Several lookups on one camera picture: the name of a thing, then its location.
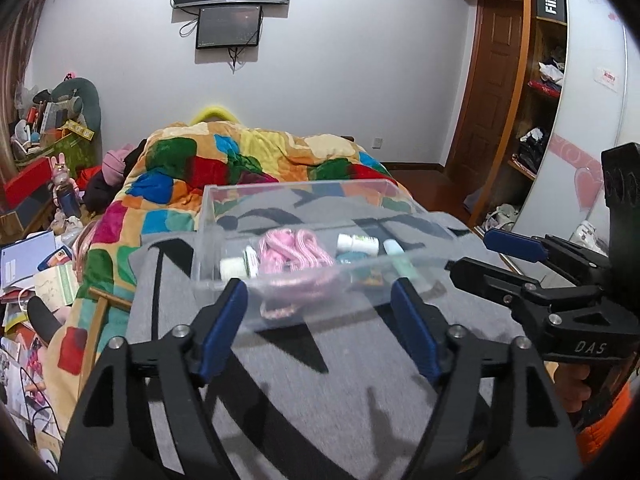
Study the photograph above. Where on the pink knit hat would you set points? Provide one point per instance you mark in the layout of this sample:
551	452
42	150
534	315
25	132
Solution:
114	165

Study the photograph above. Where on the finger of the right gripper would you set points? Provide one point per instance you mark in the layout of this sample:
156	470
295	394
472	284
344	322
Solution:
530	304
578	265

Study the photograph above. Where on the blue white notebook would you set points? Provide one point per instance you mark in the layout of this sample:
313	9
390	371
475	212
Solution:
21	259

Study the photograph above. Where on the wall power socket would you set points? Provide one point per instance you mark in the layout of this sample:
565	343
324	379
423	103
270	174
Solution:
377	142

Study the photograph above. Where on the wooden door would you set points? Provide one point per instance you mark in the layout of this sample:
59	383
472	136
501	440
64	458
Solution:
488	91

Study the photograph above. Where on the mint green lotion bottle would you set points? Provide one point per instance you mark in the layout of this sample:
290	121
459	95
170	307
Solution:
400	262

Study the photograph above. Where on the pink bunny water bottle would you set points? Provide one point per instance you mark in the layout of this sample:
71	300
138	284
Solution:
65	191

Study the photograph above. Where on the white sliding wardrobe door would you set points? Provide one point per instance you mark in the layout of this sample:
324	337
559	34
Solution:
599	109

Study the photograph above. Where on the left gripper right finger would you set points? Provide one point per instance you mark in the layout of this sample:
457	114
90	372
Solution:
529	434

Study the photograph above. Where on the red box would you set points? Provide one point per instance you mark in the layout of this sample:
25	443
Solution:
32	177

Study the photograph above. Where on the white pill bottle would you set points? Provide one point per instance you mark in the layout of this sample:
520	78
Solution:
368	245

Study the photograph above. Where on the wooden back scratcher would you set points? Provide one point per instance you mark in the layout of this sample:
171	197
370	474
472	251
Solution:
104	301

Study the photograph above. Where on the white sneakers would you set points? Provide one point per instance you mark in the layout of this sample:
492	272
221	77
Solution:
503	217

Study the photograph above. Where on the small wall monitor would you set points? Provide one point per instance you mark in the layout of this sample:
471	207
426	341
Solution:
228	27

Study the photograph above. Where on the grey neck pillow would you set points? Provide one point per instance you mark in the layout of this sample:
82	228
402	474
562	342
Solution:
77	100

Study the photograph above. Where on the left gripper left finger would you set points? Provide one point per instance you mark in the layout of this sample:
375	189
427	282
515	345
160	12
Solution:
111	435

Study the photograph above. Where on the wooden wardrobe shelf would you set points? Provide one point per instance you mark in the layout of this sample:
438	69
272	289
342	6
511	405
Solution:
532	108

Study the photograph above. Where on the yellow pillow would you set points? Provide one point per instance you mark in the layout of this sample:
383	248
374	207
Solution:
214	113

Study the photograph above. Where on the white gauze tape roll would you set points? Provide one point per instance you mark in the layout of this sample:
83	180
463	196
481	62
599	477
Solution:
244	266

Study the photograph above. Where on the right human hand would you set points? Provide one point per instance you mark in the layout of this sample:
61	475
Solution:
570	386

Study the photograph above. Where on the colourful patchwork quilt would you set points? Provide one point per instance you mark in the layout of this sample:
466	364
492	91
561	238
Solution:
163	193

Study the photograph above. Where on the striped pink curtain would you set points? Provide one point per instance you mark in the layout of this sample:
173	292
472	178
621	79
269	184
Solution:
19	23

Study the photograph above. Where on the clear plastic storage box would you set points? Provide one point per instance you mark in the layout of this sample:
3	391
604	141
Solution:
320	254

